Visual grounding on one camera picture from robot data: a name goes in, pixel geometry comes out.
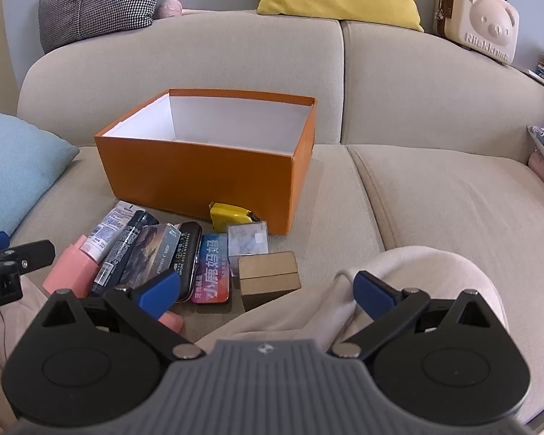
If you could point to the yellow tape measure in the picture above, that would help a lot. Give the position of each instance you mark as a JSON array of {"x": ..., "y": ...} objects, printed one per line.
[{"x": 222, "y": 215}]

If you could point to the pink plush toy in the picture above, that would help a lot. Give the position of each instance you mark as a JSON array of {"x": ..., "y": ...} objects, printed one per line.
[{"x": 172, "y": 9}]

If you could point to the pink cylinder cup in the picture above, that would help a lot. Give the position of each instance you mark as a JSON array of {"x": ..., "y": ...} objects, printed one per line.
[{"x": 74, "y": 270}]

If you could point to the gold jewellery box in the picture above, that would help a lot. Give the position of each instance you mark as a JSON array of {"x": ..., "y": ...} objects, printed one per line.
[{"x": 265, "y": 277}]

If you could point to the blue pink card tin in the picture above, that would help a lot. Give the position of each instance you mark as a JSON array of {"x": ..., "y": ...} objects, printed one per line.
[{"x": 212, "y": 277}]

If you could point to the cream bear suitcase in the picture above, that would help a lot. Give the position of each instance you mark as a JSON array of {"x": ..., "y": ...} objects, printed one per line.
[{"x": 490, "y": 27}]

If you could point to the dark blue tube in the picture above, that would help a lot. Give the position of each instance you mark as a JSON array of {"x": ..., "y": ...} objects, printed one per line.
[{"x": 116, "y": 260}]

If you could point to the light blue cushion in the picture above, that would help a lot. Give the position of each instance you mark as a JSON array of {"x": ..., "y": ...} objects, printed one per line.
[{"x": 31, "y": 161}]

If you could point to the black plaid glasses case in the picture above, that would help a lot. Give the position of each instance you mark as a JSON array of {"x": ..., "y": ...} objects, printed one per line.
[{"x": 185, "y": 258}]

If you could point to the illustrated picture tin box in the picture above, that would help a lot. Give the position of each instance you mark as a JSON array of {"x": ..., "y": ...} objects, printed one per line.
[{"x": 151, "y": 255}]

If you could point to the pink pump bottle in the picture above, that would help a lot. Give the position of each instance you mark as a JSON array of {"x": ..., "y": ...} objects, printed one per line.
[{"x": 172, "y": 321}]

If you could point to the grey checked cushion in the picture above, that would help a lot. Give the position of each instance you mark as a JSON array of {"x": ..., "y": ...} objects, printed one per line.
[{"x": 62, "y": 22}]

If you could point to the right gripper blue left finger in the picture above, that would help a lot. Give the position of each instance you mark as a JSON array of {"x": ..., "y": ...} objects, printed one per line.
[{"x": 138, "y": 310}]

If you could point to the orange cardboard box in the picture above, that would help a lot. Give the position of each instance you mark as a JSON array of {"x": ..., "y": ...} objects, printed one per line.
[{"x": 189, "y": 147}]

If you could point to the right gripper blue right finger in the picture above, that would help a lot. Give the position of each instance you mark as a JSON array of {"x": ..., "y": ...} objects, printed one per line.
[{"x": 392, "y": 312}]

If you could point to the silver grey small box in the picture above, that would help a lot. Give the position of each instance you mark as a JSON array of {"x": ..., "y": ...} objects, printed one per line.
[{"x": 245, "y": 240}]

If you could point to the white hand cream tube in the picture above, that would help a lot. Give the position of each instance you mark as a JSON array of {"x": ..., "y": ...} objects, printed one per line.
[{"x": 103, "y": 236}]

